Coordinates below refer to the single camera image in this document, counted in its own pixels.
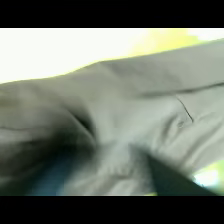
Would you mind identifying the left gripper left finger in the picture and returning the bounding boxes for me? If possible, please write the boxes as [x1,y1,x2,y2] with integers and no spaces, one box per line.
[23,143,88,197]

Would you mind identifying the brown shirt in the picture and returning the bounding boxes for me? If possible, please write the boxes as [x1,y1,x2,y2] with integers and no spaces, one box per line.
[0,37,224,197]

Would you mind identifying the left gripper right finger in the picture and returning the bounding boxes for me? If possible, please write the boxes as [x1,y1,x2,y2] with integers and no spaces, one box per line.
[145,151,216,197]

